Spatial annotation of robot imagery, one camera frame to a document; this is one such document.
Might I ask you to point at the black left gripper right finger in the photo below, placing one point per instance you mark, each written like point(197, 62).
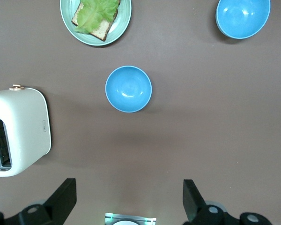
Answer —
point(201, 213)

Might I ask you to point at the white bread slice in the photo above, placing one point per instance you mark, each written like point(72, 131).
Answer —
point(101, 30)

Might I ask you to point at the green plate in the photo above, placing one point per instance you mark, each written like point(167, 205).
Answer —
point(123, 17)

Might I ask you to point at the brown table mat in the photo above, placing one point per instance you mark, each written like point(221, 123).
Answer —
point(178, 129)

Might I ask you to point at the blue bowl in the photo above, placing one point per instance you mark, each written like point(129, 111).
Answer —
point(128, 88)
point(243, 17)

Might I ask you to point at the cream toaster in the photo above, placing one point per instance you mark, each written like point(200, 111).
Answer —
point(23, 125)

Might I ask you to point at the green lettuce leaf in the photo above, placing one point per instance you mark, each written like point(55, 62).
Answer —
point(94, 12)

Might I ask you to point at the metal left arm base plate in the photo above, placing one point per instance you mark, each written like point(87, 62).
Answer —
point(131, 216)

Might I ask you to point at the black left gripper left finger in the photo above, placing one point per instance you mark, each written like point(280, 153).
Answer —
point(51, 208)

